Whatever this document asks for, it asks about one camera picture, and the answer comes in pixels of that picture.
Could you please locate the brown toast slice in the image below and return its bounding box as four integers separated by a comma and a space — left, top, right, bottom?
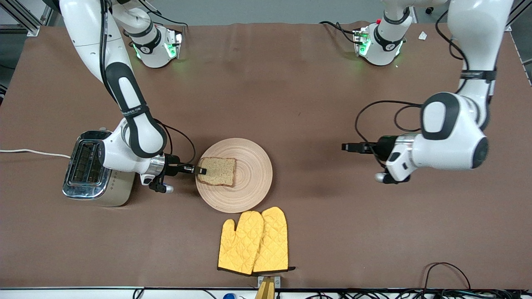
197, 157, 237, 187

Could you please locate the round wooden plate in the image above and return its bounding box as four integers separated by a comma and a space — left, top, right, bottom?
195, 138, 273, 213

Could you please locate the yellow quilted oven mitt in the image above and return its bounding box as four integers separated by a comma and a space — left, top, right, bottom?
218, 211, 265, 275
253, 206, 296, 273

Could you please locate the chrome and beige toaster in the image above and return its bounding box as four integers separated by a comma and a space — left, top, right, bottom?
62, 130, 139, 207

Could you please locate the green-lit base control box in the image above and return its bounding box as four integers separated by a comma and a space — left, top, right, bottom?
353, 27, 371, 56
164, 29, 184, 59

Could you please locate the wooden stick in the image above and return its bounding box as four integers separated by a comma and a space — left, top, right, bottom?
254, 276, 276, 299

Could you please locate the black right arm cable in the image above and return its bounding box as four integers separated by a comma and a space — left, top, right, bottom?
99, 0, 196, 165

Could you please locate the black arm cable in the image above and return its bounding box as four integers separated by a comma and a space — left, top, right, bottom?
355, 9, 497, 167
99, 0, 196, 165

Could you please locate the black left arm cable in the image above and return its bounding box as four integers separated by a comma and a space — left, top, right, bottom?
355, 9, 497, 167

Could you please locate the black base cable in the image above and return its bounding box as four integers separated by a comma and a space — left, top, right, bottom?
143, 8, 187, 32
319, 21, 358, 44

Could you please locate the black looped cable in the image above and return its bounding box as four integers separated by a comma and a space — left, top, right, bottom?
423, 262, 472, 291

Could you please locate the small metal bracket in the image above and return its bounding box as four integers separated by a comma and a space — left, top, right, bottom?
258, 275, 281, 289

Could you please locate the white toaster power cable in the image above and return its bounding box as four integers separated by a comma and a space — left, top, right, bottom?
0, 149, 71, 159

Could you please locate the black cable bundle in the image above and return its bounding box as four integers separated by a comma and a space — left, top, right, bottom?
308, 289, 532, 299

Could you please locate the aluminium frame profile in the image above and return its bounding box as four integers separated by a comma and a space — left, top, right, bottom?
0, 0, 61, 37
506, 0, 532, 32

